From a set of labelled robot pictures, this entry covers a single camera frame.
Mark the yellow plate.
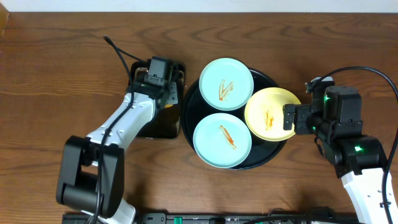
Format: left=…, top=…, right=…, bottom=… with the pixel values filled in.
left=244, top=87, right=301, bottom=141

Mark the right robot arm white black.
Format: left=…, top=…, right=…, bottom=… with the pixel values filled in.
left=283, top=86, right=397, bottom=223

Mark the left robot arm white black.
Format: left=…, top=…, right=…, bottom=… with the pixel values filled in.
left=56, top=83, right=160, bottom=223

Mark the black rectangular water tray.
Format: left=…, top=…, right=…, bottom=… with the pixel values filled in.
left=126, top=61, right=185, bottom=139

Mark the round black serving tray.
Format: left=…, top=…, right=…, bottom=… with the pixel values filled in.
left=180, top=68, right=287, bottom=170

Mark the upper light blue plate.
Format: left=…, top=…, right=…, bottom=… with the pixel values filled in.
left=199, top=58, right=254, bottom=111

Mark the light blue plate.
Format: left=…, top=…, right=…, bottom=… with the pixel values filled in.
left=193, top=113, right=252, bottom=169
left=199, top=58, right=254, bottom=111

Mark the lower light blue plate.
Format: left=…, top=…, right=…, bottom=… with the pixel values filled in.
left=193, top=113, right=252, bottom=169

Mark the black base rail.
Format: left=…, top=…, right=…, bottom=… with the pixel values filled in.
left=61, top=212, right=358, bottom=224

